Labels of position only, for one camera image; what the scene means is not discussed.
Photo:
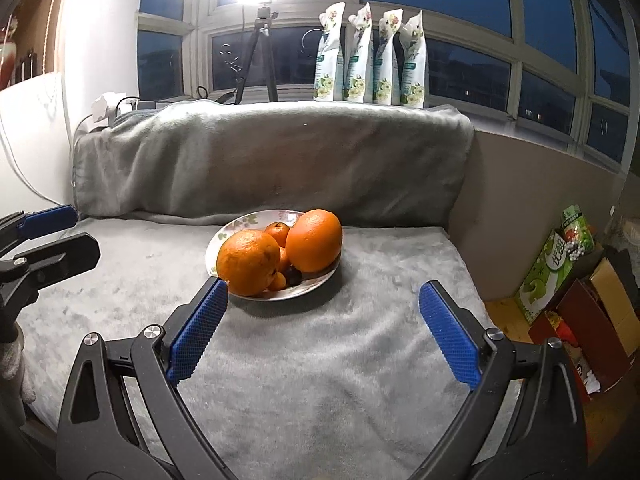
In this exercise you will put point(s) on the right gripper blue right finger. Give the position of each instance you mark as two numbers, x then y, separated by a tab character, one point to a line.
546	437

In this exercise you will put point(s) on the white gloved left hand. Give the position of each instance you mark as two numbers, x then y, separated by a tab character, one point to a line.
16	383

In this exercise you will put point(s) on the bumpy large orange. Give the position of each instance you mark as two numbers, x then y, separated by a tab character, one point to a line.
247	262

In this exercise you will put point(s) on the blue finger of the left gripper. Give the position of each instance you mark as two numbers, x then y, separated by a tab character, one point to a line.
19	227
25	275

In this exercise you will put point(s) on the red white vase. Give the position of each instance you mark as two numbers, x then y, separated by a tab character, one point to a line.
8	51

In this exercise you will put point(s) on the dark plum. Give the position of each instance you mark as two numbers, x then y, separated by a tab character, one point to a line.
293	276

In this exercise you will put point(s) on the white floral plate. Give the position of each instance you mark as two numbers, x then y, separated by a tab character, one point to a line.
258	220

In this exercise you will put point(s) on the white refill pouch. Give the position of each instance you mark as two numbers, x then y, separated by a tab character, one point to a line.
358	86
412	79
329	74
385	70

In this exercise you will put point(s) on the small mandarin with stem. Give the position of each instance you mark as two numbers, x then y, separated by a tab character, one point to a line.
279	231

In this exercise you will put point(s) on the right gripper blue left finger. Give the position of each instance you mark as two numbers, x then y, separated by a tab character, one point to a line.
98	434

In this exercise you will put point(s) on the grey fleece blanket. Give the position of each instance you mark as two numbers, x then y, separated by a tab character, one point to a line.
254	312

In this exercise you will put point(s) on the smooth large orange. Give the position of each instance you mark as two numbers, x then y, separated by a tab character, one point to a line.
314	241

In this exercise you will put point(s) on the brown cardboard box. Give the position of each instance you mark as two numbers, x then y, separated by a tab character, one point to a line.
617	305

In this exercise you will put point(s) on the orange kumquat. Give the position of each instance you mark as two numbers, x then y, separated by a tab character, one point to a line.
279	282

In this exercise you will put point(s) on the dark red box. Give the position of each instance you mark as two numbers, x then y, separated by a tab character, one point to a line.
580	322

